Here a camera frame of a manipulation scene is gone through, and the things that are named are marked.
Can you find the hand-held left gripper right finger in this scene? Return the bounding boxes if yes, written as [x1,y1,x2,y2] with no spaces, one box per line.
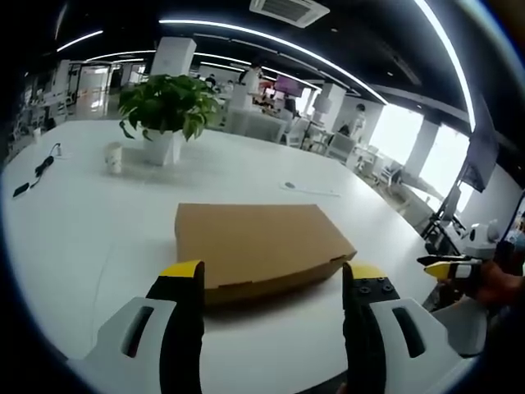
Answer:
[341,261,477,394]

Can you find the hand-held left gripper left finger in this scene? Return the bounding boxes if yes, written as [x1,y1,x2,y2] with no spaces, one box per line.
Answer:
[68,259,206,394]

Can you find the brown cardboard shoe box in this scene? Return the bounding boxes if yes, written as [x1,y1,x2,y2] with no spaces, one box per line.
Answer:
[174,202,358,306]

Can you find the person's right hand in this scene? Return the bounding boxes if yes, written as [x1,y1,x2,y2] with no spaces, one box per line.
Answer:
[471,241,525,307]

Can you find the white chair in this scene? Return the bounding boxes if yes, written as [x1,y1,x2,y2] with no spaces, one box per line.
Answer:
[326,131,356,162]
[286,118,313,148]

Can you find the white paper cup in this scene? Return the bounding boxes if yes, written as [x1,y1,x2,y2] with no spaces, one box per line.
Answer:
[104,141,124,174]

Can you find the white plant pot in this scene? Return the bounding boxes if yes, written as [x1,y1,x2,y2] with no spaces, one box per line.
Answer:
[141,127,183,167]

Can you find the green potted plant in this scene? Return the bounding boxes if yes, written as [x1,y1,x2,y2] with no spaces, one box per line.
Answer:
[117,73,222,142]

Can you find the ceiling air conditioner vent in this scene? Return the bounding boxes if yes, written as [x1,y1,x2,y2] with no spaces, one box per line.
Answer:
[249,0,331,29]

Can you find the black wall screen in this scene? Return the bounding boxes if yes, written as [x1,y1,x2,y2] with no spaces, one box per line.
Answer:
[458,94,502,193]

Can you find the black cable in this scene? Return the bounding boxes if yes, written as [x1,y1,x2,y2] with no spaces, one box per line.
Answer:
[29,143,62,190]

